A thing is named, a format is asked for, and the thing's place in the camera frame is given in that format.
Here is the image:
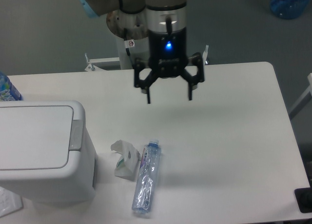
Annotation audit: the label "large blue water jug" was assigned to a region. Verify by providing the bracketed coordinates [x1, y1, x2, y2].
[269, 0, 310, 20]

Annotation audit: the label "black cable on pedestal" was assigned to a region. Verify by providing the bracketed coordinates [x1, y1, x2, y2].
[123, 28, 137, 70]

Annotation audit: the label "white frame at right edge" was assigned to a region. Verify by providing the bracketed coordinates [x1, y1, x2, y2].
[288, 73, 312, 120]

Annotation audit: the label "crumpled white tissue pack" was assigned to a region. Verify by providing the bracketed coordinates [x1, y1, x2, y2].
[111, 140, 140, 181]

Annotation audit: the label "white paper sheet bottom left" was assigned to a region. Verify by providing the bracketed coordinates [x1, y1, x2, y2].
[0, 187, 23, 217]

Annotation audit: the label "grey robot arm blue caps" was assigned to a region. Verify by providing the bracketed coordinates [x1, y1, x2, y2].
[79, 0, 205, 100]

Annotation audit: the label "blue labelled bottle at left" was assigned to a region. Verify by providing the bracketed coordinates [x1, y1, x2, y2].
[0, 72, 23, 102]

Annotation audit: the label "empty clear plastic water bottle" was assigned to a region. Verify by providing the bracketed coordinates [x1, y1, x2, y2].
[132, 140, 161, 214]

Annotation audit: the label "black device at table corner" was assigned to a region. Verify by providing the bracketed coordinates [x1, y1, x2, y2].
[294, 187, 312, 213]

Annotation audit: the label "white push-button trash can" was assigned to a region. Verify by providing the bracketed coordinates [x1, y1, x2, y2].
[0, 101, 98, 203]

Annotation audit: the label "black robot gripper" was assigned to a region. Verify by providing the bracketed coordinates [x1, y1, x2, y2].
[133, 30, 205, 104]

